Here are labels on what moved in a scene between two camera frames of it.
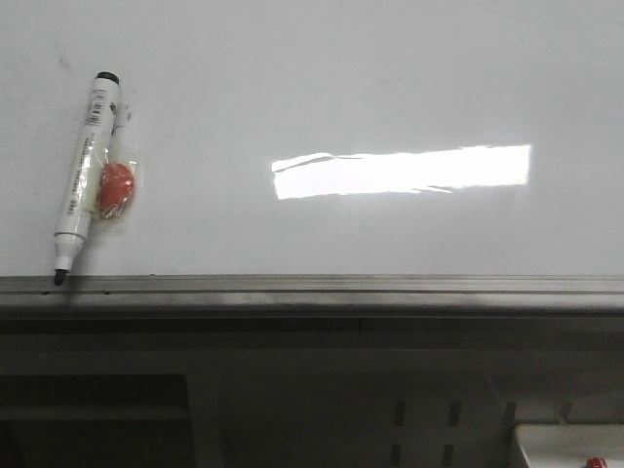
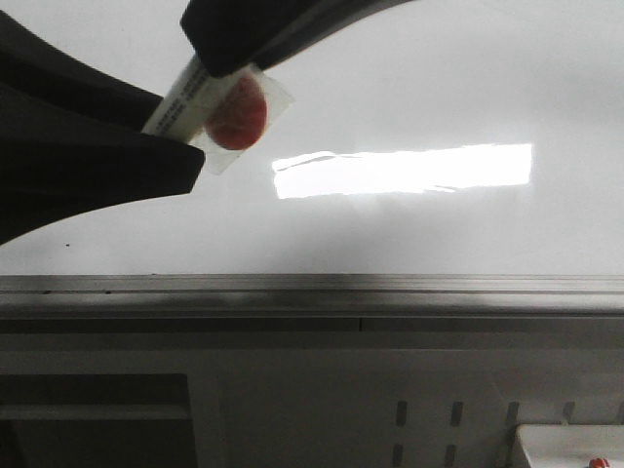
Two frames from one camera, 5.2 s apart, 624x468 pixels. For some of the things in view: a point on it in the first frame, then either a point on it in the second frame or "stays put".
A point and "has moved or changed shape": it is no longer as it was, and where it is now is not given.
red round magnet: [121, 190] has moved or changed shape
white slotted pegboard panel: [390, 408] stays put
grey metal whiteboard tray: [313, 304] stays put
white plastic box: [570, 445] stays put
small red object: [596, 462] stays put
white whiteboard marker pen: [75, 223] has moved or changed shape
